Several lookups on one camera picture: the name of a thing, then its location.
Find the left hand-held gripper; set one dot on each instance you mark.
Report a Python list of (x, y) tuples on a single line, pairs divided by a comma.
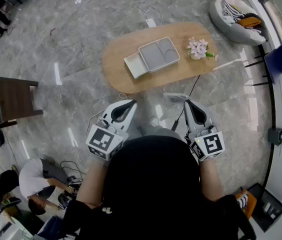
[(104, 140)]

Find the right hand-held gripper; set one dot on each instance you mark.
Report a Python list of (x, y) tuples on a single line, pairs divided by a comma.
[(212, 144)]

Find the white plastic compartment tray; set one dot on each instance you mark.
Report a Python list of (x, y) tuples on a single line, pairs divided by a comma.
[(153, 55)]

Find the person's right forearm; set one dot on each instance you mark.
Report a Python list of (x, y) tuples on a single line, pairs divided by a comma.
[(211, 179)]

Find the person's left forearm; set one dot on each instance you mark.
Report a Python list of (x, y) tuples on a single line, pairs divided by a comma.
[(91, 181)]

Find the orange box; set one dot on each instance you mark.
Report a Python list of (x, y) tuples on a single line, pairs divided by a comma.
[(252, 204)]

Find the person's grey trousers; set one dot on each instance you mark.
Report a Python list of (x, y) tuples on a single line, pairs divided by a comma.
[(161, 131)]

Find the oval wooden table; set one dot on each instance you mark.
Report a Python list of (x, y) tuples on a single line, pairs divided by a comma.
[(121, 66)]

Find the pink flowers in pot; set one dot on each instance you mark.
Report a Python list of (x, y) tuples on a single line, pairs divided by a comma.
[(198, 48)]

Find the person's black shirt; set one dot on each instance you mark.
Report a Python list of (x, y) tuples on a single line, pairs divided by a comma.
[(153, 184)]

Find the grey beanbag chair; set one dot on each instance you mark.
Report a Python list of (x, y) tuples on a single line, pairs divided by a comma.
[(228, 29)]

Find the white power strip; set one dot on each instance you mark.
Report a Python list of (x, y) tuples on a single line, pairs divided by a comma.
[(151, 22)]

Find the small white charm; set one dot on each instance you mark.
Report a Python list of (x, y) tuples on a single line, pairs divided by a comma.
[(106, 210)]

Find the dark wooden cabinet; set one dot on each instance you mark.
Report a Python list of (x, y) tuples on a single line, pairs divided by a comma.
[(16, 99)]

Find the orange cushion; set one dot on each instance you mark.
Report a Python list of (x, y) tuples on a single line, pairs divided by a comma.
[(249, 21)]

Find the black open case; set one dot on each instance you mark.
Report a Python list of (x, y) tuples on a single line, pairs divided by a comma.
[(263, 209)]

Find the black-and-white striped cloth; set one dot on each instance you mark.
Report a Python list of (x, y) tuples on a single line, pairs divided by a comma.
[(229, 10)]

